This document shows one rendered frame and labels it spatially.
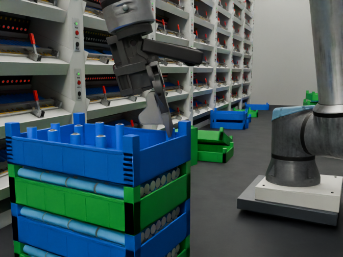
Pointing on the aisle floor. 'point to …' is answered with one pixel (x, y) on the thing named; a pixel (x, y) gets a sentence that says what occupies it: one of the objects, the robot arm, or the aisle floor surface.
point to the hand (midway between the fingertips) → (171, 128)
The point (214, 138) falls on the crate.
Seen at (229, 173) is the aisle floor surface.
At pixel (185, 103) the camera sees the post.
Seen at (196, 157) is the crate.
